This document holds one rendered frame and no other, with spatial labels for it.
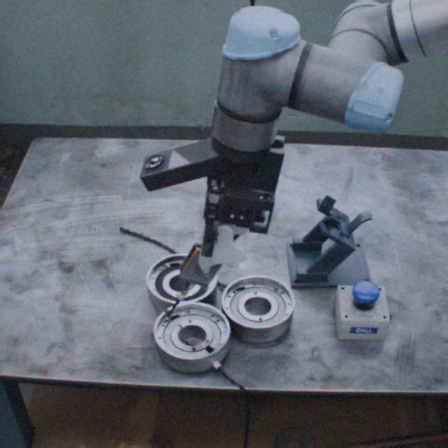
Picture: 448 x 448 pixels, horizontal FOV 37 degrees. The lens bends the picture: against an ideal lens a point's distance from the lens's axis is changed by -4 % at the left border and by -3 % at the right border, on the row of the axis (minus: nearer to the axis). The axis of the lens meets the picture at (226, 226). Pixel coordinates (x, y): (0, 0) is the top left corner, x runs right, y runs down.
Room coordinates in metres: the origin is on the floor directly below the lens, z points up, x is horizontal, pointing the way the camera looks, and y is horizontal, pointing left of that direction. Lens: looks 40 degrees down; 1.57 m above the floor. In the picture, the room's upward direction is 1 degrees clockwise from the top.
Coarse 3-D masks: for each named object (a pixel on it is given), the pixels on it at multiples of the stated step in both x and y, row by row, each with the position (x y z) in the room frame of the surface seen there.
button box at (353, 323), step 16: (384, 288) 0.72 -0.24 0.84; (336, 304) 0.71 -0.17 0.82; (352, 304) 0.68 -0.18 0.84; (368, 304) 0.68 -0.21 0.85; (384, 304) 0.68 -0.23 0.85; (336, 320) 0.69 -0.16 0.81; (352, 320) 0.65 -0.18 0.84; (368, 320) 0.65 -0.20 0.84; (384, 320) 0.65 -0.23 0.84; (352, 336) 0.65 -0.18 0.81; (368, 336) 0.65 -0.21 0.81; (384, 336) 0.65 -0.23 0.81
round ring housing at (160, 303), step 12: (156, 264) 0.77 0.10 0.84; (168, 264) 0.78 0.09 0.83; (180, 264) 0.78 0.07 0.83; (156, 276) 0.75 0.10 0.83; (168, 276) 0.75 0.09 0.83; (216, 276) 0.74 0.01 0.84; (168, 288) 0.73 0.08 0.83; (192, 288) 0.75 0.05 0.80; (216, 288) 0.73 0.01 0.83; (156, 300) 0.70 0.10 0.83; (168, 300) 0.69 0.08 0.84; (192, 300) 0.69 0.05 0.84; (204, 300) 0.70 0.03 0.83
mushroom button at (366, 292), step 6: (360, 282) 0.70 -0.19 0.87; (366, 282) 0.70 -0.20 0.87; (372, 282) 0.70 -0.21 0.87; (354, 288) 0.69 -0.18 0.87; (360, 288) 0.69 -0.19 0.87; (366, 288) 0.69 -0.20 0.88; (372, 288) 0.69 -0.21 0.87; (378, 288) 0.69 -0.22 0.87; (354, 294) 0.68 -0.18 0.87; (360, 294) 0.68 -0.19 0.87; (366, 294) 0.68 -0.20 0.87; (372, 294) 0.68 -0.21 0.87; (378, 294) 0.68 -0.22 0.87; (360, 300) 0.67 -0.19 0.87; (366, 300) 0.67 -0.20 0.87; (372, 300) 0.67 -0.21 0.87
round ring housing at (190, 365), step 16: (192, 304) 0.69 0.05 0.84; (160, 320) 0.65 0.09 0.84; (192, 320) 0.66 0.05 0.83; (224, 320) 0.66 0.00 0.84; (160, 336) 0.63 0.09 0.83; (176, 336) 0.63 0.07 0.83; (192, 336) 0.66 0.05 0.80; (208, 336) 0.63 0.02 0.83; (224, 336) 0.63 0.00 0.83; (160, 352) 0.60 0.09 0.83; (224, 352) 0.61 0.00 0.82; (176, 368) 0.59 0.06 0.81; (192, 368) 0.58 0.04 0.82; (208, 368) 0.60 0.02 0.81
